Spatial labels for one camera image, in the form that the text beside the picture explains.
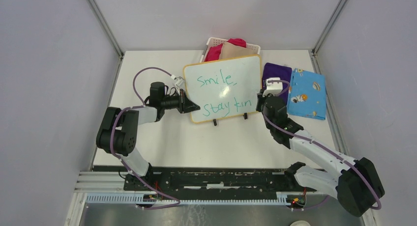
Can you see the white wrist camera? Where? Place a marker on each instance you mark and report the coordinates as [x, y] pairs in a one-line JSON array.
[[275, 86], [177, 82]]

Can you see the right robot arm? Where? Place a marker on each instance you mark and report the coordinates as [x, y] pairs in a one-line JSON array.
[[354, 183]]

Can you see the red cloth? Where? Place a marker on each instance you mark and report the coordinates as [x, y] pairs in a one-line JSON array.
[[215, 50]]

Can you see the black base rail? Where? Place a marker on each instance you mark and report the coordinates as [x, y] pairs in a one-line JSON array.
[[215, 183]]

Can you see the blue patterned cloth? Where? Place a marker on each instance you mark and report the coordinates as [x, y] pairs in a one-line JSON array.
[[307, 95]]

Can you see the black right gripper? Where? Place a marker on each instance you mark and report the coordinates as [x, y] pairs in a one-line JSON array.
[[260, 98]]

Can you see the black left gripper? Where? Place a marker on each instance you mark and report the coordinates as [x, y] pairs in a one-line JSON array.
[[185, 105]]

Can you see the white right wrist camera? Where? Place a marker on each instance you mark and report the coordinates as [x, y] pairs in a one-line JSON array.
[[275, 86]]

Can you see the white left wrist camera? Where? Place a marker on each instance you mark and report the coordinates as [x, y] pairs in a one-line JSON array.
[[177, 82]]

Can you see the white plastic basket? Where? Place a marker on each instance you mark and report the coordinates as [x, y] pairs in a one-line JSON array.
[[209, 44]]

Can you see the white round object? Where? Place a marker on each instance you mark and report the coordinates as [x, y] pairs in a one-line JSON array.
[[300, 223]]

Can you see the beige cloth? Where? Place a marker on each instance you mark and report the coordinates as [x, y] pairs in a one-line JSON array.
[[230, 50]]

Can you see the yellow framed whiteboard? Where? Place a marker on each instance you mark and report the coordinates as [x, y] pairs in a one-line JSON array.
[[223, 88]]

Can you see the purple towel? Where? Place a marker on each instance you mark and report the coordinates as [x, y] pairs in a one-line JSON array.
[[272, 70]]

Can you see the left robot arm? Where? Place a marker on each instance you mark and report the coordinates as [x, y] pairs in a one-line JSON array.
[[117, 134]]

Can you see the white cable duct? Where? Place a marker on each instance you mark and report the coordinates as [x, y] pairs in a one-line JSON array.
[[143, 199]]

